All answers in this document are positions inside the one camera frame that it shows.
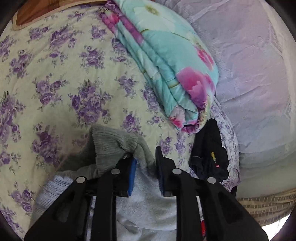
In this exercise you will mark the black folded garment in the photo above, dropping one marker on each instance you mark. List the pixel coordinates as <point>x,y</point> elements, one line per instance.
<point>208,157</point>

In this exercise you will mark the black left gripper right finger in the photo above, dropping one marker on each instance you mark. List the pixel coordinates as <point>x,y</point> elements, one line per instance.
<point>172,180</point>

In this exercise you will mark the brown gold pillow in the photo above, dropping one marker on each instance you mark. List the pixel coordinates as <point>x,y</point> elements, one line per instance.
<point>34,10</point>

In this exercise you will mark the folded teal floral quilt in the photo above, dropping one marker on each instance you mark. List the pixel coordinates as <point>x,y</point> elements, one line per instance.
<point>175,62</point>

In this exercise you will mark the purple floral bedspread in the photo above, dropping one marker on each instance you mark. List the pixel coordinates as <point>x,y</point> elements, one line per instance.
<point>59,76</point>

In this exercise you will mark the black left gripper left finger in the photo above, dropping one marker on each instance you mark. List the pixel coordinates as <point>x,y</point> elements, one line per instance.
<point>119,181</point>

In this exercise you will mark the brick pattern curtain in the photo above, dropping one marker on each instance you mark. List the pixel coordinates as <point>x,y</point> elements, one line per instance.
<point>271,208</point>

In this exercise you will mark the lavender embossed bed headboard cover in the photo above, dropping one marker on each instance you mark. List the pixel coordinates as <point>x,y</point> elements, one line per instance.
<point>255,54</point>

